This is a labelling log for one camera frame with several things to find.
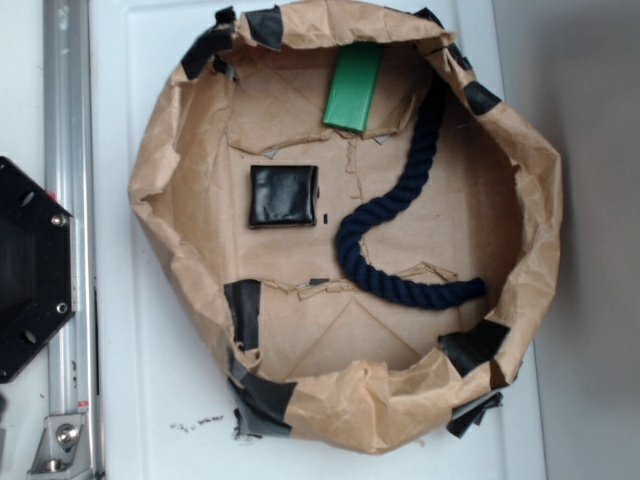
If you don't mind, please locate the metal corner bracket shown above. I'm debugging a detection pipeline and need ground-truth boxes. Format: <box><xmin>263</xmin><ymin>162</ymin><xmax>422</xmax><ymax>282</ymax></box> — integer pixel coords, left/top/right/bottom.
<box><xmin>26</xmin><ymin>413</ymin><xmax>89</xmax><ymax>479</ymax></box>

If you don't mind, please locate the aluminium extrusion rail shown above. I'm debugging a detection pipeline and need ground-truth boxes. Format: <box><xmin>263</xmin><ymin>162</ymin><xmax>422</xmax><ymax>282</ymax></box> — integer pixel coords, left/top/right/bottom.
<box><xmin>43</xmin><ymin>1</ymin><xmax>105</xmax><ymax>479</ymax></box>

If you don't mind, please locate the dark blue rope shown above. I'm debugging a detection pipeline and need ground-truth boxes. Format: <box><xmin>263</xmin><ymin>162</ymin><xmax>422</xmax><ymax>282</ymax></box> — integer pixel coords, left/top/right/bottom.
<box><xmin>335</xmin><ymin>74</ymin><xmax>488</xmax><ymax>308</ymax></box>

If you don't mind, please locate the brown paper bag bin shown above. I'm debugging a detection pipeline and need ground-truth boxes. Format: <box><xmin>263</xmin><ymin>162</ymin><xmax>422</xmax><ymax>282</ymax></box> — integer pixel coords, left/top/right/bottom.
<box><xmin>129</xmin><ymin>1</ymin><xmax>562</xmax><ymax>454</ymax></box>

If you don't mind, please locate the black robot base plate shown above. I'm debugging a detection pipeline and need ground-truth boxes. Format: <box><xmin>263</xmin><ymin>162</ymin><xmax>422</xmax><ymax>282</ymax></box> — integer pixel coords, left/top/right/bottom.
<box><xmin>1</xmin><ymin>157</ymin><xmax>75</xmax><ymax>384</ymax></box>

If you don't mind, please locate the green rectangular block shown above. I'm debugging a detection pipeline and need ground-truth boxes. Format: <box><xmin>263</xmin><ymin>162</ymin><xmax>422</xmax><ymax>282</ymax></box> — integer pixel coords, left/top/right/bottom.
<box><xmin>323</xmin><ymin>42</ymin><xmax>383</xmax><ymax>132</ymax></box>

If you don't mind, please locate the white tray board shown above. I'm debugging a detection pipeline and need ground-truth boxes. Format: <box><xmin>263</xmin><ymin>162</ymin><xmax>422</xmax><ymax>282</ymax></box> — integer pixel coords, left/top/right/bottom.
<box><xmin>89</xmin><ymin>1</ymin><xmax>546</xmax><ymax>479</ymax></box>

